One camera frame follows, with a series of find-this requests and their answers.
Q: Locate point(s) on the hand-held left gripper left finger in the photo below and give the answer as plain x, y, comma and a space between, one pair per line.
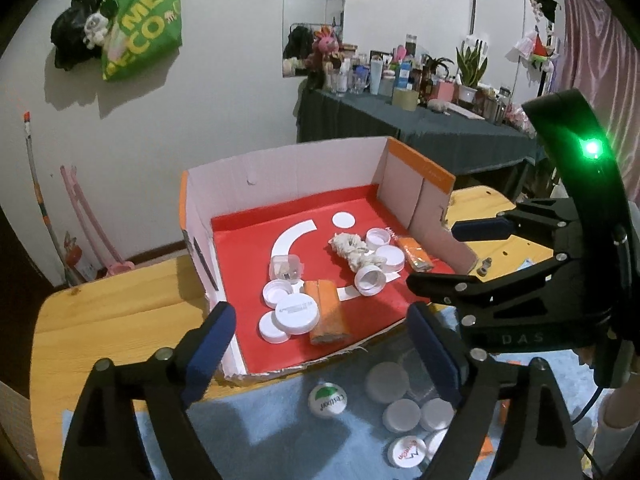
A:
212, 347

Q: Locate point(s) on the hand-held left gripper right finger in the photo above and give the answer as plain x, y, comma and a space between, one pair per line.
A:
435, 355

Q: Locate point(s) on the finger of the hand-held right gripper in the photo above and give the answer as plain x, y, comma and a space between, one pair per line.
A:
450, 287
480, 229

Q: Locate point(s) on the small orange packet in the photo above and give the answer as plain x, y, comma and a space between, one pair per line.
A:
415, 255

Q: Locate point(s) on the plain white lid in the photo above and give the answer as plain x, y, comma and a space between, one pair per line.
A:
401, 416
270, 332
434, 444
387, 382
435, 415

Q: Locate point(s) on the white round jar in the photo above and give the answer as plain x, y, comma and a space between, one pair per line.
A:
376, 238

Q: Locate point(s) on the large white lid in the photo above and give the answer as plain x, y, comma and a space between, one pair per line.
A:
297, 312

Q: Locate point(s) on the beige scrunchie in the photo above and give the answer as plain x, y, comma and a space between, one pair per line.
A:
350, 250

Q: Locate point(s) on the clear plastic box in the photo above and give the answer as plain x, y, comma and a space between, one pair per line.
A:
286, 267
417, 375

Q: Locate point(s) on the large orange packet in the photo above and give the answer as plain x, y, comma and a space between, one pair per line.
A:
327, 315

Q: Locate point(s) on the cardboard box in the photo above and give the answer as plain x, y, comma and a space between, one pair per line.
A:
300, 175

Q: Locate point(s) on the person's right forearm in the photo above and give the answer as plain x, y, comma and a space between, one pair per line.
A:
620, 435

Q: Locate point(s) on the small metal bolt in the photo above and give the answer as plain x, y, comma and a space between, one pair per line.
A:
483, 266

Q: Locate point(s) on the light blue mat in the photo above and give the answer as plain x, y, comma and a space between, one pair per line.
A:
260, 435

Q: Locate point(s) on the white lid red logo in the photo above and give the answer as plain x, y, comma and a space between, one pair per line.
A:
407, 452

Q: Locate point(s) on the orange plastic piece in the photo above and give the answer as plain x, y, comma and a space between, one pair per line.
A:
486, 452

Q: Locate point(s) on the white lid green logo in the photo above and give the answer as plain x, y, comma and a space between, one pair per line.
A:
327, 400

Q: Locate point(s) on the dark cloth covered table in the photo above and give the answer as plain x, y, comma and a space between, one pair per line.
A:
400, 130

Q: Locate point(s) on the potted green plant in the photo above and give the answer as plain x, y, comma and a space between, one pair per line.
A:
470, 67

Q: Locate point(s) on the red green hanging ornament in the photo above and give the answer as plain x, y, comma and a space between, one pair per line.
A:
542, 50

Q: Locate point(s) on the pink curtain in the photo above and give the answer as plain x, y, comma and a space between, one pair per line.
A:
600, 45

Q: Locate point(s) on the pink plush doll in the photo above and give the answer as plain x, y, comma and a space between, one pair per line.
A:
327, 42

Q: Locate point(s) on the orange white mop stick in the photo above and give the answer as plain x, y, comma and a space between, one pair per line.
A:
31, 160

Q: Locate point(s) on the green shopping bag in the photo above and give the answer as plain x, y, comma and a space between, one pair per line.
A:
145, 35

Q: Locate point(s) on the white plush toy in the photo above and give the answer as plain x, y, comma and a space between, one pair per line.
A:
95, 27

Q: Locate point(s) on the black hanging bag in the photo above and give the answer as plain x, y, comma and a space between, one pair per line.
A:
70, 30

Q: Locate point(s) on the wall mirror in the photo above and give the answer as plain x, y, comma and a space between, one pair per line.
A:
315, 0

